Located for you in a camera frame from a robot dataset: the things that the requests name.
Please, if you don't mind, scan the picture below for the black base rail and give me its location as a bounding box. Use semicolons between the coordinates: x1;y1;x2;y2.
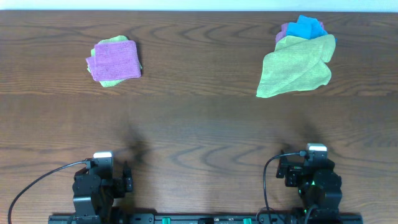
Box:
47;213;364;224

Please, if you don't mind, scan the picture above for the folded purple cloth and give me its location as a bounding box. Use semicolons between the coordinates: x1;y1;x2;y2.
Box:
86;40;141;82

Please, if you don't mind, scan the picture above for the crumpled purple cloth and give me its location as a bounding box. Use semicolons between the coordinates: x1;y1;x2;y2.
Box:
275;22;328;43

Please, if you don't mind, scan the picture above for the light green microfiber cloth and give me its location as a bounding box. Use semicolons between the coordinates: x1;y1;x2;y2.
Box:
256;34;336;98

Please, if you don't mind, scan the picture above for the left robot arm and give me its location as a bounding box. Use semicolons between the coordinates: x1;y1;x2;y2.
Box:
72;158;133;223

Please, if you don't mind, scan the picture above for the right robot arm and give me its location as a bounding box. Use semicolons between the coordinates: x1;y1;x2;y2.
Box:
276;149;343;223

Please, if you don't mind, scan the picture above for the crumpled blue cloth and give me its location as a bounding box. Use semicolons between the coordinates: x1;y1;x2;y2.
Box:
286;15;328;40

